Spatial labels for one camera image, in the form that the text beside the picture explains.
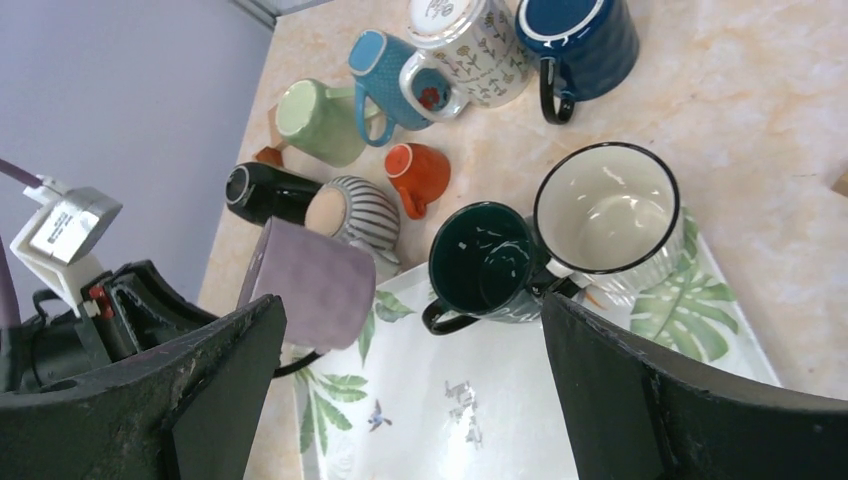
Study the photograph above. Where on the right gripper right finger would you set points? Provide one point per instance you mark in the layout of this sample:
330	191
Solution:
634	409

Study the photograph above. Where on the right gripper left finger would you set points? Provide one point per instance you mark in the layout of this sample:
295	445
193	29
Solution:
187	409

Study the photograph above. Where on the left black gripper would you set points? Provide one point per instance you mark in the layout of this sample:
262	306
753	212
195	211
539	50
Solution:
138	310

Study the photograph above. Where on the lilac purple mug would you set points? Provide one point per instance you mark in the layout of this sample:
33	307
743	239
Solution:
327	288

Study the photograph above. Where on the white black-rimmed mug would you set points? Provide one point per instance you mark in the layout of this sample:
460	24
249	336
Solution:
610	217

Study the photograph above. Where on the dark green mug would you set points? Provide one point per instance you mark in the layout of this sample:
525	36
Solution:
485	263

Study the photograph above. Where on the black mug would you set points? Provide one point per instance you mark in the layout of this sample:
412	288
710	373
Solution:
256	192

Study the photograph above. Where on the grey striped mug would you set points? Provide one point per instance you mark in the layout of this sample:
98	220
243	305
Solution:
356	212

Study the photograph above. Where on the light green mug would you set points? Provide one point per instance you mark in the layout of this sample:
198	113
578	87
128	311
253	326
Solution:
320	121

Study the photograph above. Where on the orange red mug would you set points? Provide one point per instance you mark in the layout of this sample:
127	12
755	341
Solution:
420	174

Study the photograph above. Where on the light blue mug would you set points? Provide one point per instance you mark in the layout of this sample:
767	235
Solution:
375	61

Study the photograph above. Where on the navy blue mug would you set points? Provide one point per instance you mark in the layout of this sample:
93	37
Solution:
585	49

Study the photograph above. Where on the white floral mug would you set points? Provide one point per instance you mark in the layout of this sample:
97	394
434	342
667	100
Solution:
474	45

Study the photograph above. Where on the floral leaf pattern tray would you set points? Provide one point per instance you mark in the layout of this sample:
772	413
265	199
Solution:
402	403

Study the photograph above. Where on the reddish brown wooden block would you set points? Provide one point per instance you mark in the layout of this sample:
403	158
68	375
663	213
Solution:
271	156

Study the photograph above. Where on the tan wooden block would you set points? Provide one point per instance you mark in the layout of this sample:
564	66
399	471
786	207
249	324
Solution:
275	138

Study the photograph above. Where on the wooden block near mugs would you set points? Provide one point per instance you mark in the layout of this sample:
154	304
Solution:
840	185

